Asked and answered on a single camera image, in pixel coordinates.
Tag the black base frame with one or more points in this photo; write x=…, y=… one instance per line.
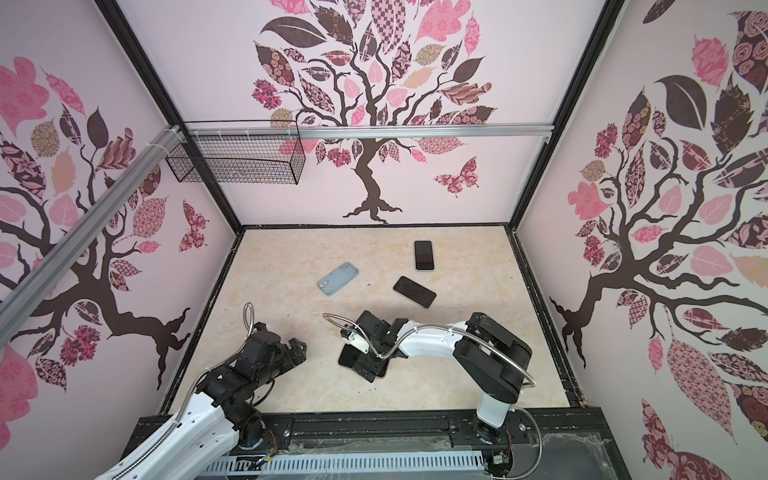
x=543, y=443

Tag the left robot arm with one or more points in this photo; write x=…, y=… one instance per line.
x=218, y=414

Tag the aluminium rail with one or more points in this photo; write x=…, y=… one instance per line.
x=18, y=307
x=376, y=132

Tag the aluminium rail left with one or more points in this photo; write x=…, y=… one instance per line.
x=18, y=307

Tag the aluminium rail back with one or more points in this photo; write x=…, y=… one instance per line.
x=376, y=132

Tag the white slotted cable duct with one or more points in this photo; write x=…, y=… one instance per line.
x=317, y=465

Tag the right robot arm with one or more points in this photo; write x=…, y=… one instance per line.
x=495, y=359

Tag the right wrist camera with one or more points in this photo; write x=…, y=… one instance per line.
x=356, y=340

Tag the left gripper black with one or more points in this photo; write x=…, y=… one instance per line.
x=299, y=355

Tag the black wire basket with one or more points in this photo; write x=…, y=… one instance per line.
x=262, y=153

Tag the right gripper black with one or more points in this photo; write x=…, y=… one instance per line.
x=364, y=360

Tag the black phone purple edge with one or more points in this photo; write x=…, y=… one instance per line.
x=349, y=356

